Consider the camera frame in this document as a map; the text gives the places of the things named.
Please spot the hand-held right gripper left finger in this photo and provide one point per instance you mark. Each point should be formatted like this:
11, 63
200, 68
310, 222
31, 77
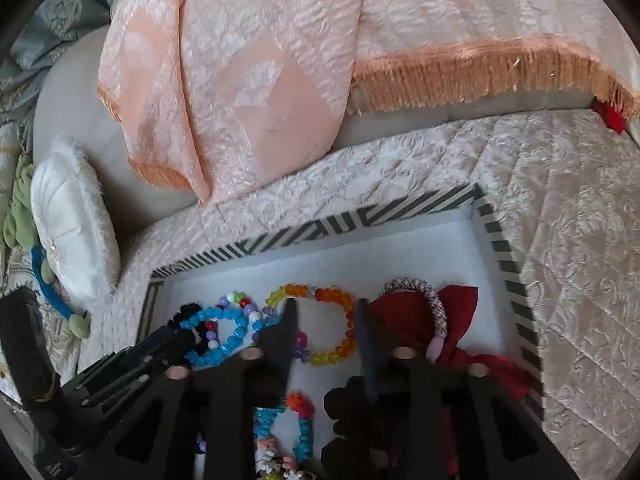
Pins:
285, 350

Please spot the pale blue floral cloth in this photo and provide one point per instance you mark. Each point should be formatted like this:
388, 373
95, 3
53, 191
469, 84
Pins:
60, 15

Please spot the white fluffy pillow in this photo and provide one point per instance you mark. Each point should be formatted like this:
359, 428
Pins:
70, 220

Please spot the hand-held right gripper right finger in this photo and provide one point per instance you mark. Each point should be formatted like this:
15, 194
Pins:
370, 355

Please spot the quilted beige sofa cover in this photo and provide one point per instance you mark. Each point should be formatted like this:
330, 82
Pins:
575, 260

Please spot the peach fringed blanket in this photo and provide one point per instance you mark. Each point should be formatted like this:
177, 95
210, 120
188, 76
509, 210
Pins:
250, 60

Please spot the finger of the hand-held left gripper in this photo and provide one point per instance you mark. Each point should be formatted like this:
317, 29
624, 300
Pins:
115, 392
150, 350

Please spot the striped rim white tray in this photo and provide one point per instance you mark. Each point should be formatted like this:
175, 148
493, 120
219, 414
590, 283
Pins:
400, 250

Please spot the green plush toy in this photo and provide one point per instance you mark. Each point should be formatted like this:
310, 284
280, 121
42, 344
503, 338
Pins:
20, 200

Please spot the beige sofa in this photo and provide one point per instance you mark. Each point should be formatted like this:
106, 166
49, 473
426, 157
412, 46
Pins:
75, 110

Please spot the black scrunchie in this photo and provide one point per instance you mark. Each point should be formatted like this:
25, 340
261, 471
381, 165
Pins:
345, 400

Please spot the small red object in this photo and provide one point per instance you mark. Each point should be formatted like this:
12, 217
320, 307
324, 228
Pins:
612, 117

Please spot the red fabric hair bow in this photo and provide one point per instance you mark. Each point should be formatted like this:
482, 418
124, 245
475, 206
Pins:
460, 310

